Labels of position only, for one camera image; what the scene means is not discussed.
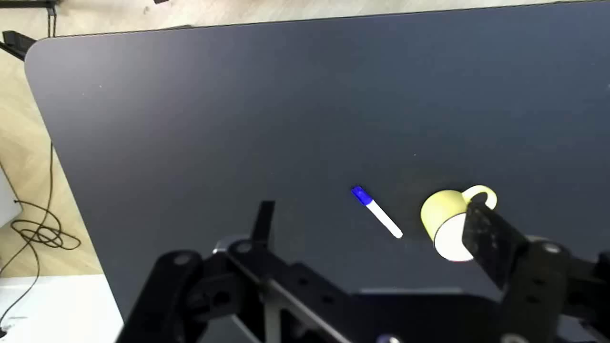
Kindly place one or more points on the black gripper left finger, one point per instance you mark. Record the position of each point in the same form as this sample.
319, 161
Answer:
264, 222

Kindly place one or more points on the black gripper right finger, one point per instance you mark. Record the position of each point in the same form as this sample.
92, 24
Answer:
491, 241

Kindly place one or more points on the white marker with blue cap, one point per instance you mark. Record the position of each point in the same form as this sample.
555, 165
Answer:
380, 217

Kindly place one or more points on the yellow enamel mug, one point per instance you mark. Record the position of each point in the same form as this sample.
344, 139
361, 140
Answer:
445, 220

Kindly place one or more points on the black stand foot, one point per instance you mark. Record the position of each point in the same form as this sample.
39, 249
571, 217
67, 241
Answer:
16, 43

